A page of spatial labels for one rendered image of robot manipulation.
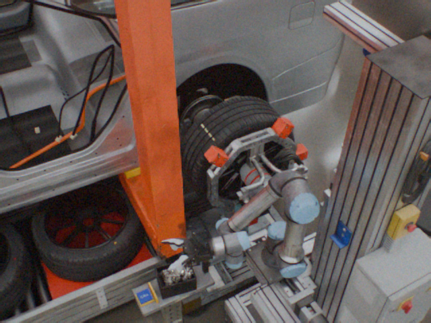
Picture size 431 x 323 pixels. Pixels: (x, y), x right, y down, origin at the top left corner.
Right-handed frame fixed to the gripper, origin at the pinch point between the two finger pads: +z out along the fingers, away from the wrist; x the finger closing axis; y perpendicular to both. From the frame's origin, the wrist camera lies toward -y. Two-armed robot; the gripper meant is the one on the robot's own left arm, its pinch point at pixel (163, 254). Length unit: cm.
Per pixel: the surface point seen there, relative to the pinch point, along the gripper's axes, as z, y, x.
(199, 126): -35, 2, 87
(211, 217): -42, 88, 102
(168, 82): -15, -54, 41
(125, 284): 20, 85, 60
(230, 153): -46, 7, 65
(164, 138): -11, -25, 44
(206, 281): -24, 74, 40
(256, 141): -61, 3, 66
